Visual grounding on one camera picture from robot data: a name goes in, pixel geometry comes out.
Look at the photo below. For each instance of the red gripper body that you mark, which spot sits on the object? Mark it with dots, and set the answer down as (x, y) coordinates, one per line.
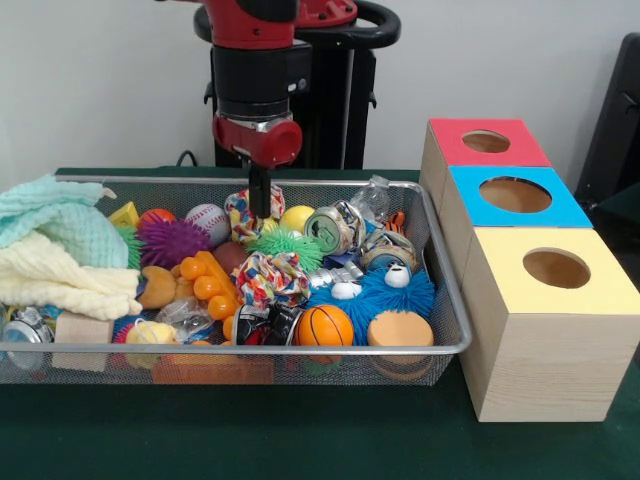
(260, 142)

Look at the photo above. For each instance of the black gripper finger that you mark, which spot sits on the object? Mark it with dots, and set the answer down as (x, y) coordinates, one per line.
(260, 192)

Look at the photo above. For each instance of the brown plush bear toy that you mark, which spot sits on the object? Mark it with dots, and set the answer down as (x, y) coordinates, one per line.
(157, 287)

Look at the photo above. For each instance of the mint green waffle cloth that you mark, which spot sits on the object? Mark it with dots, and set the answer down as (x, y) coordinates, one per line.
(60, 220)

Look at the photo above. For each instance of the cream waffle cloth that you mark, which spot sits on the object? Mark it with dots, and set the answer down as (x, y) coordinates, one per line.
(60, 285)

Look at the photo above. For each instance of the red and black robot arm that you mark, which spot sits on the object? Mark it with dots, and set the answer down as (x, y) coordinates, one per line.
(260, 75)

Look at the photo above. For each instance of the shallow clear mesh bin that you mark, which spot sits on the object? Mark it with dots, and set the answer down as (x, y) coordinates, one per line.
(350, 372)

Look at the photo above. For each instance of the wooden box with three holes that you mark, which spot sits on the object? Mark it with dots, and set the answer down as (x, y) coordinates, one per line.
(550, 370)

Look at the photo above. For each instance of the green spiky ball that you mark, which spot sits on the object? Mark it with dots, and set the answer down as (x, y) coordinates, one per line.
(292, 247)

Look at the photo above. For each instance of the crushed drink can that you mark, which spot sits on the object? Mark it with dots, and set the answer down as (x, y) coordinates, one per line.
(332, 230)

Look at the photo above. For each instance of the purple spiky ball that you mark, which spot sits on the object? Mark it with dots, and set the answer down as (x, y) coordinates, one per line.
(170, 242)

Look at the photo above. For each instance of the orange plastic building block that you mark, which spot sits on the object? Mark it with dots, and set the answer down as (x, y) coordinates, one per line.
(215, 290)

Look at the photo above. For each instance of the orange toy basketball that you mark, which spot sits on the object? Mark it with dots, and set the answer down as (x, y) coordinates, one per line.
(322, 326)

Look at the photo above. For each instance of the blue fuzzy monster toy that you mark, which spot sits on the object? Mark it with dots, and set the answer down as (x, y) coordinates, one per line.
(400, 300)

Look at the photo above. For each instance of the tan round foam disc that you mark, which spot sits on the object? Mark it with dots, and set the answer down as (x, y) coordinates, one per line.
(400, 327)

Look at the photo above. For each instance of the dark green table cloth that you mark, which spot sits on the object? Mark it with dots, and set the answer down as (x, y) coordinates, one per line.
(300, 440)
(622, 215)

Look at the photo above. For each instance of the black chair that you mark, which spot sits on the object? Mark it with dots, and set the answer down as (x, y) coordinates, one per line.
(615, 125)

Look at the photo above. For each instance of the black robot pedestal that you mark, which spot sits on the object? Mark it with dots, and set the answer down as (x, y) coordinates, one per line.
(350, 100)

